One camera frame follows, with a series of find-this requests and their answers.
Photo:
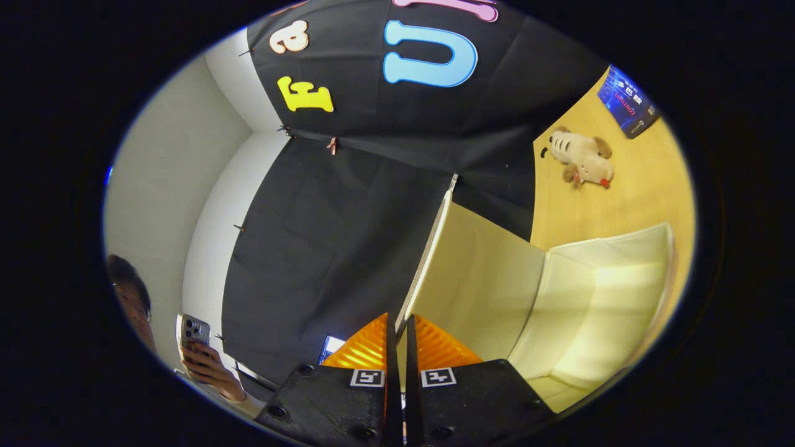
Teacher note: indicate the silver smartphone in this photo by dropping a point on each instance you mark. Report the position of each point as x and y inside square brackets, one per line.
[189, 329]

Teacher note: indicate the dark blue book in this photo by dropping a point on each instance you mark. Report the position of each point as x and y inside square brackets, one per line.
[627, 102]

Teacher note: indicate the lit computer screen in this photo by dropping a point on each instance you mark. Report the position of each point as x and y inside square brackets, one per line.
[331, 346]

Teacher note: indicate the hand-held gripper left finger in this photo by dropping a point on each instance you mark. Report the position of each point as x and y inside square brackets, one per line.
[335, 403]

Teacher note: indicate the black backdrop cloth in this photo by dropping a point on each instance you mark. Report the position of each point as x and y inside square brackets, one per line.
[323, 236]

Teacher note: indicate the pink clip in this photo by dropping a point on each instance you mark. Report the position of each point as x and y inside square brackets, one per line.
[332, 146]

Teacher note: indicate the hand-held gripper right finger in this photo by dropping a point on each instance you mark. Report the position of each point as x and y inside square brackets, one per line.
[472, 397]

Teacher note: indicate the beige plush dog toy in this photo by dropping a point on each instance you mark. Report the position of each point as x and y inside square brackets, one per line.
[584, 161]

